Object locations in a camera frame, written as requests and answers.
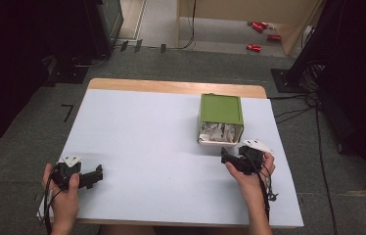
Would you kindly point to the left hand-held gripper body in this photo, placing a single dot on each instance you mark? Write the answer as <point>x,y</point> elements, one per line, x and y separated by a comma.
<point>68,171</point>

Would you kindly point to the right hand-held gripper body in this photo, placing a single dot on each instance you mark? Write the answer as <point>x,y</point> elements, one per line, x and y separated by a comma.
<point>252,156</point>

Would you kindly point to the white paper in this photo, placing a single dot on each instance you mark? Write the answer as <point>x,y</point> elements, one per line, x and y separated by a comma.
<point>218,132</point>

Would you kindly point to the green box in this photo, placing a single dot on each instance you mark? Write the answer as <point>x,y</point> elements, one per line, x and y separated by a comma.
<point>220,109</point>

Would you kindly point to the person's right hand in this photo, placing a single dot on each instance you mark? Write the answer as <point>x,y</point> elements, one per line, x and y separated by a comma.
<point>251,181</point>

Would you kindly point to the person's left hand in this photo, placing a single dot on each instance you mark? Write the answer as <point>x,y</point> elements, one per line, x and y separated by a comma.
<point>63,202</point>

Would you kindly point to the white table cover sheet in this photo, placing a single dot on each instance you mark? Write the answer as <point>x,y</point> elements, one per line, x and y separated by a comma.
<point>145,130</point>

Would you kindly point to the wooden table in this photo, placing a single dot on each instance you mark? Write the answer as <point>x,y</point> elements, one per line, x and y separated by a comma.
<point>171,86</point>

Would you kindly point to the black floor plate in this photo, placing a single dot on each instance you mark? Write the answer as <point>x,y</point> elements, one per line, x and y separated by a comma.
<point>68,73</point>

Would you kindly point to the red can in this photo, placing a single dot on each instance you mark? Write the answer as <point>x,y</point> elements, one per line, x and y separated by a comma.
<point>274,37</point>
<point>264,24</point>
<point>253,48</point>
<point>257,27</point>

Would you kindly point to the black curtain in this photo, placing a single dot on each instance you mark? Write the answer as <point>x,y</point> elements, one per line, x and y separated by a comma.
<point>11,65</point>
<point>360,81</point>

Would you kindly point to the black tape strip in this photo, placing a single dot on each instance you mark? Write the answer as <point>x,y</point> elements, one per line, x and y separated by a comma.
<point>163,48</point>

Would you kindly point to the light wooden panel furniture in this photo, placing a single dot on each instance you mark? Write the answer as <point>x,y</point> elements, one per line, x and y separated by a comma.
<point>236,8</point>

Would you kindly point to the dark cabinet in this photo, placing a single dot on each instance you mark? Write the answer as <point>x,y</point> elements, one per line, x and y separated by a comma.
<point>104,26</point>

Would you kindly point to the black stand base plate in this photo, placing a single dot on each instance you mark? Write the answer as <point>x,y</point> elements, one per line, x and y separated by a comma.
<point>285,81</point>

